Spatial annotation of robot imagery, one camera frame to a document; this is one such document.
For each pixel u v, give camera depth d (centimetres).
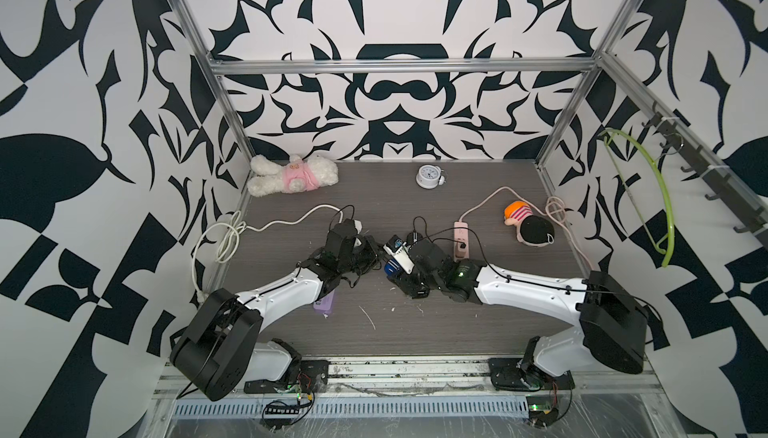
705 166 59
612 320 43
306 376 73
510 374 75
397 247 71
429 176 112
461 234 99
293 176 103
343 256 66
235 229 99
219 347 42
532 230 96
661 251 69
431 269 63
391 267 79
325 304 83
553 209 110
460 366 76
